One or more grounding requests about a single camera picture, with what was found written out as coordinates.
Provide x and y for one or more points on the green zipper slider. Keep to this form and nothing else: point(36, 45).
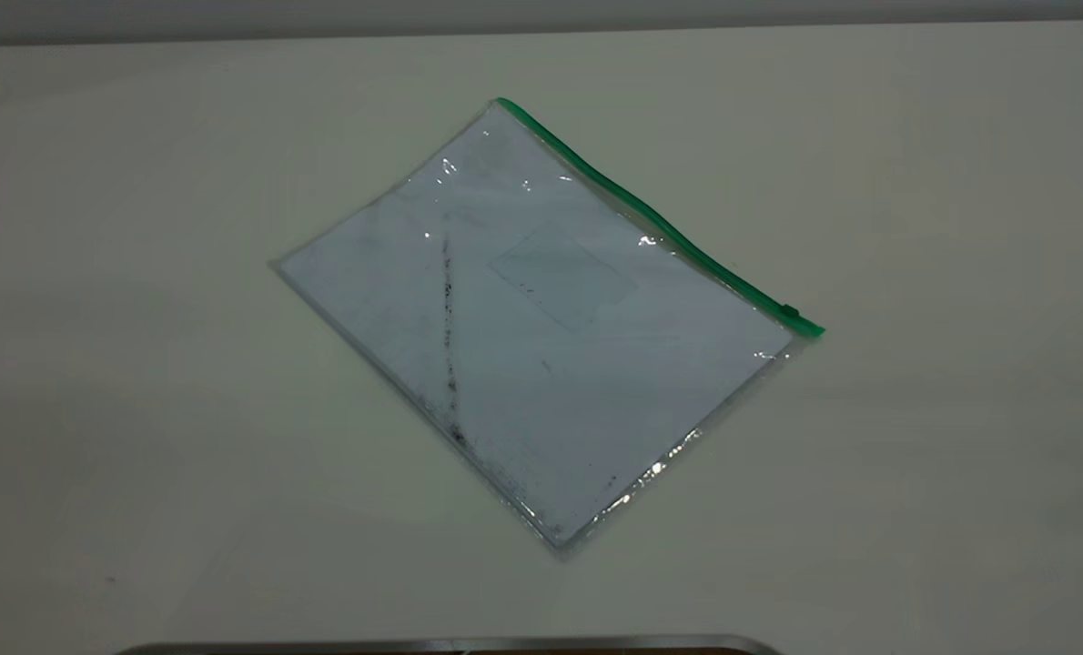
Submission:
point(791, 312)

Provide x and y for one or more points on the grey metal rim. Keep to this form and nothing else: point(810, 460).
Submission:
point(450, 646)

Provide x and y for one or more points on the clear plastic green-zip bag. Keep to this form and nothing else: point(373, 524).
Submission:
point(541, 337)

